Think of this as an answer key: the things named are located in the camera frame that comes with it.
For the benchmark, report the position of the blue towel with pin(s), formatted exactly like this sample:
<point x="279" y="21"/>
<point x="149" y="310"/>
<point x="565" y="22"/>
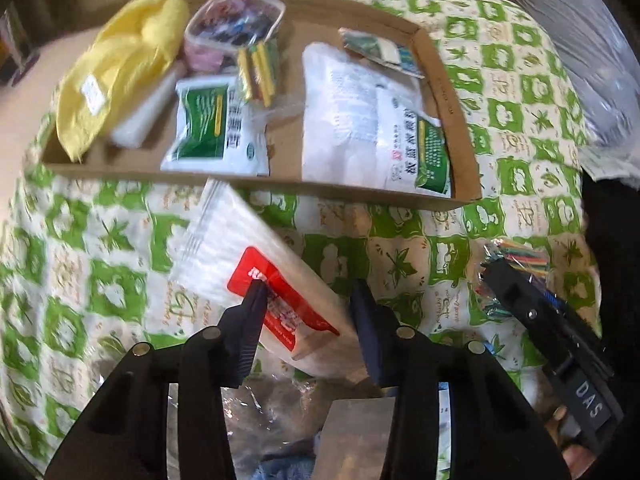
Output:
<point x="294" y="461"/>

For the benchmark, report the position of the dark blue snack packet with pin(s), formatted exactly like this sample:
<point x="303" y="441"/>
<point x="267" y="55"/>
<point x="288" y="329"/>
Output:
<point x="381" y="51"/>

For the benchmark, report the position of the clear plastic stuffed bag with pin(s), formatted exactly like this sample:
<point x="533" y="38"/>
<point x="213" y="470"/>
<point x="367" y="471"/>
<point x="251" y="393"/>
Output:
<point x="599" y="60"/>

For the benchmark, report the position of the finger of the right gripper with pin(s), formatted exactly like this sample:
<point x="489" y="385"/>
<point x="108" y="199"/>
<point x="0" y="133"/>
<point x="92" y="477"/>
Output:
<point x="561" y="335"/>

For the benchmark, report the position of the yellow towel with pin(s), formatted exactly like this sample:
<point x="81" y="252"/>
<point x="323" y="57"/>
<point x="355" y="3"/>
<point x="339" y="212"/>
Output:
<point x="133" y="50"/>

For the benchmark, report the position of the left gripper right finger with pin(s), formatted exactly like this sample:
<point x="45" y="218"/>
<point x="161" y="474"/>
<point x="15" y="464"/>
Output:
<point x="398" y="357"/>

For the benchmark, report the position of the white gauze pad packet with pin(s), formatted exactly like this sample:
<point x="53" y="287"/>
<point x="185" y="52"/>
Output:
<point x="348" y="129"/>

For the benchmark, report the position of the green white granule sachet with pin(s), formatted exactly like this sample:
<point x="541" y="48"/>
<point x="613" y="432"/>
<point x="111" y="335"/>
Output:
<point x="411" y="152"/>

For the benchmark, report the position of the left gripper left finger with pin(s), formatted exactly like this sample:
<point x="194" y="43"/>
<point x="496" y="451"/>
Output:
<point x="215" y="358"/>

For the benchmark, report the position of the person's right hand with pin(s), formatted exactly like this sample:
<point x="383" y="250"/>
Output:
<point x="567" y="436"/>

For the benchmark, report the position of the green patterned quilt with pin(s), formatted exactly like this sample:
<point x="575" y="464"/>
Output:
<point x="85" y="263"/>

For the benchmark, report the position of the clear plastic wrap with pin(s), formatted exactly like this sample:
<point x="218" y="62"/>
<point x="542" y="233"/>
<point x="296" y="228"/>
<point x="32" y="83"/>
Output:
<point x="267" y="412"/>

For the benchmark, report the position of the beige card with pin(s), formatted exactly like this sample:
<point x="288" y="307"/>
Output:
<point x="353" y="441"/>

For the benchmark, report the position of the yellow green stick bundle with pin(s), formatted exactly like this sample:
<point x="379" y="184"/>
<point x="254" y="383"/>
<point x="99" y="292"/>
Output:
<point x="258" y="72"/>

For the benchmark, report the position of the shallow cardboard tray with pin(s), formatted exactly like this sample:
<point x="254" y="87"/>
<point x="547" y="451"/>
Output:
<point x="304" y="22"/>

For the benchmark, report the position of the fairy print zip pouch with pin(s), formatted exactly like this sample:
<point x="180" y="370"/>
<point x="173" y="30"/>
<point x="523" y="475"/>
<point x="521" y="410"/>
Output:
<point x="220" y="28"/>

